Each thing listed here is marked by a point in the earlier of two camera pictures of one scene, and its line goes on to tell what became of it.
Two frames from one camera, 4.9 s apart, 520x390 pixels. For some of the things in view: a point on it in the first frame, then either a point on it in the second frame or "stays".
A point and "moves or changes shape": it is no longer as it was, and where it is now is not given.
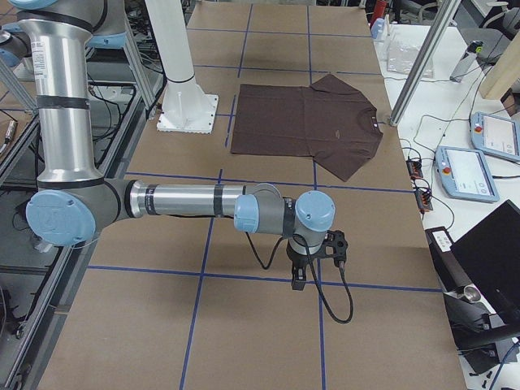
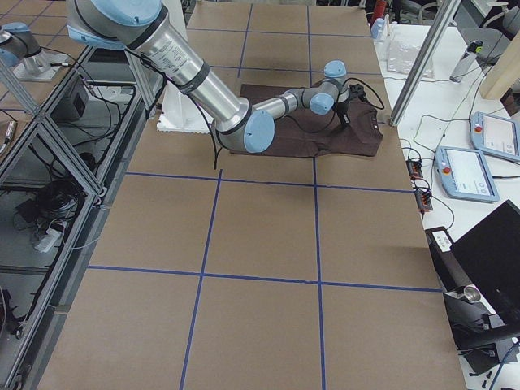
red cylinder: (379, 9) stays
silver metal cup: (472, 292) stays
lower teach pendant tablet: (464, 174) stays
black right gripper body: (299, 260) → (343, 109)
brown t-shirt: (330, 120) moves or changes shape
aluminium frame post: (447, 10) stays
